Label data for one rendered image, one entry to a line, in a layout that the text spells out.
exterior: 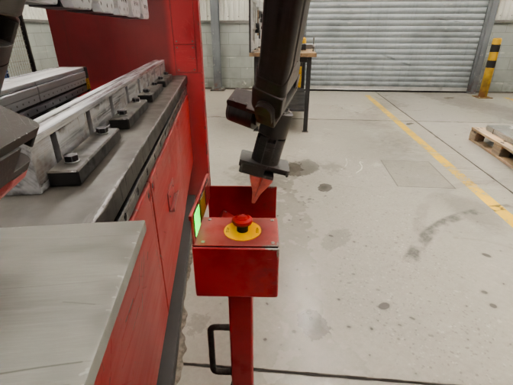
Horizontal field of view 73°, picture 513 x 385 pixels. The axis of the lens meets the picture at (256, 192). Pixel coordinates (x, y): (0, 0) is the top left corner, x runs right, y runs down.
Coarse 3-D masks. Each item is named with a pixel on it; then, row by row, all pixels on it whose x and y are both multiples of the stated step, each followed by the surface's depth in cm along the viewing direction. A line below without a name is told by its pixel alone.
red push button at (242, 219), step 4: (236, 216) 66; (240, 216) 66; (244, 216) 66; (248, 216) 66; (232, 220) 65; (236, 220) 65; (240, 220) 65; (244, 220) 65; (248, 220) 65; (252, 220) 65; (236, 224) 64; (240, 224) 64; (244, 224) 64; (248, 224) 64; (240, 228) 65; (244, 228) 66; (240, 232) 66; (244, 232) 66
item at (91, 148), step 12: (96, 132) 84; (108, 132) 84; (84, 144) 75; (96, 144) 75; (108, 144) 79; (84, 156) 68; (96, 156) 71; (60, 168) 62; (72, 168) 62; (84, 168) 64; (60, 180) 62; (72, 180) 62
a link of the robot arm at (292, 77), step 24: (264, 0) 44; (288, 0) 42; (264, 24) 47; (288, 24) 45; (264, 48) 50; (288, 48) 48; (264, 72) 53; (288, 72) 52; (264, 96) 57; (288, 96) 59
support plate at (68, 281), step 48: (0, 240) 24; (48, 240) 24; (96, 240) 24; (0, 288) 19; (48, 288) 19; (96, 288) 19; (0, 336) 16; (48, 336) 16; (96, 336) 16; (0, 384) 14; (48, 384) 14
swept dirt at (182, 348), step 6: (186, 282) 171; (186, 312) 152; (180, 336) 140; (180, 342) 138; (180, 348) 135; (186, 348) 135; (180, 354) 133; (180, 360) 130; (180, 366) 128; (180, 372) 126
